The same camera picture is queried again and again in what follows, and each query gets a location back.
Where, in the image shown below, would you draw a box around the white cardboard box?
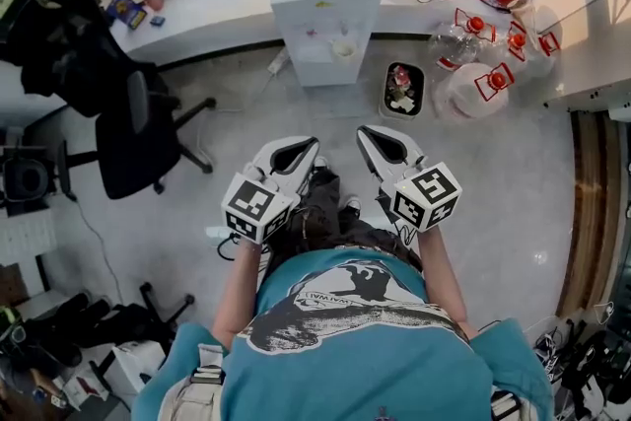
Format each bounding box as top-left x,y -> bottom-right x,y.
102,338 -> 168,410

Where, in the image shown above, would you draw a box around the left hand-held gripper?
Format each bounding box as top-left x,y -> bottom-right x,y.
220,135 -> 321,246

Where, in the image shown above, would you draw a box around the black office chair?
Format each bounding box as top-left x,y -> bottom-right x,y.
55,62 -> 219,201

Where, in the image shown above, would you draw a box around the tangle of black cables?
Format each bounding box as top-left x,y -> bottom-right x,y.
532,317 -> 631,421

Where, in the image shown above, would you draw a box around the white paper cup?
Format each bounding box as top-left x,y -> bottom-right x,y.
330,39 -> 358,66

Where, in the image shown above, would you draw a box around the beige right shoulder strap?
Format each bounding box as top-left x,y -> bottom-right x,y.
489,385 -> 539,421

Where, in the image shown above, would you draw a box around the person's dark trousers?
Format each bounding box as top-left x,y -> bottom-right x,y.
273,168 -> 425,273

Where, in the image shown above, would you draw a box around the person's teal printed shirt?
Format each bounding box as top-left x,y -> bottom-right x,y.
130,247 -> 556,421

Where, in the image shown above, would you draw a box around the white counter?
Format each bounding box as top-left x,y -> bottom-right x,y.
105,0 -> 543,65

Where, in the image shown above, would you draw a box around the black chair base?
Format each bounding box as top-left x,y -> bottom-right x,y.
89,280 -> 197,393

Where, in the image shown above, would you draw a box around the beige shoulder strap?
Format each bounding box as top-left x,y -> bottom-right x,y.
489,385 -> 539,421
156,342 -> 229,421

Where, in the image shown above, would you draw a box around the person's left forearm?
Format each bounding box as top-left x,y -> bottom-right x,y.
211,239 -> 263,352

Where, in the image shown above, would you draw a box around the white water dispenser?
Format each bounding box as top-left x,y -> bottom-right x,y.
268,0 -> 383,89

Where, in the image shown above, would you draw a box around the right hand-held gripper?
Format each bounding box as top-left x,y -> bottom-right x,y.
355,124 -> 464,234

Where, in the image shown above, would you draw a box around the person's right forearm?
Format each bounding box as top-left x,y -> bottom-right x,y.
415,226 -> 478,340

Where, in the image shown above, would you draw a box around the blue box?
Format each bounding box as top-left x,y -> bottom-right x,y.
105,0 -> 148,32

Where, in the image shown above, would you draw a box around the clear jug with red cap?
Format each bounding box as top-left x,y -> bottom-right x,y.
427,6 -> 497,71
432,61 -> 518,120
492,19 -> 563,78

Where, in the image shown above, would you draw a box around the black device on desk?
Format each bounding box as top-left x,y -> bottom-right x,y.
0,143 -> 58,217

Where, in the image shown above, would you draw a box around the black jacket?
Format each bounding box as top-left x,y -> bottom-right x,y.
10,0 -> 135,118

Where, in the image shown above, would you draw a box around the beige left shoulder strap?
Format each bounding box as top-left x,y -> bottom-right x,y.
156,342 -> 229,421

